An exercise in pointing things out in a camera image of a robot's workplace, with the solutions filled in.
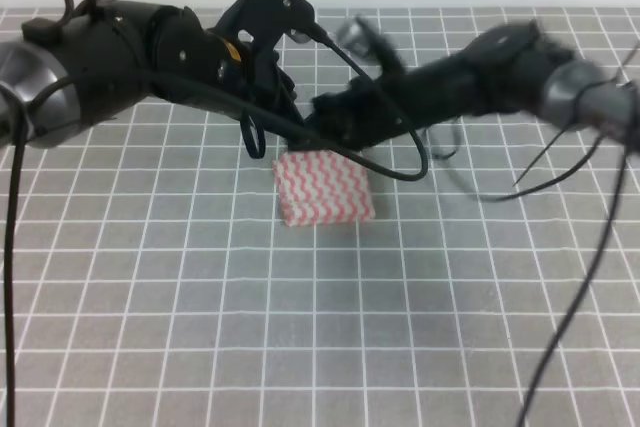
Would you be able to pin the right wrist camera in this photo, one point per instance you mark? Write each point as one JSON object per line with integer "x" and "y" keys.
{"x": 359, "y": 37}

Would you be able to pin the pink white wavy towel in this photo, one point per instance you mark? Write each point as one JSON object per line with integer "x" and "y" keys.
{"x": 322, "y": 187}

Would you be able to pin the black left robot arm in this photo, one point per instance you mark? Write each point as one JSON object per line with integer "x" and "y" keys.
{"x": 59, "y": 79}

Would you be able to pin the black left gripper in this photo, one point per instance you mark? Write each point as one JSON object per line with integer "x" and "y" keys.
{"x": 251, "y": 87}

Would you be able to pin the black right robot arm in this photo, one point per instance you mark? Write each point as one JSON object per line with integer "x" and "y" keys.
{"x": 507, "y": 69}

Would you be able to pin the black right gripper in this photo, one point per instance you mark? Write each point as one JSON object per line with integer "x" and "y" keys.
{"x": 366, "y": 114}

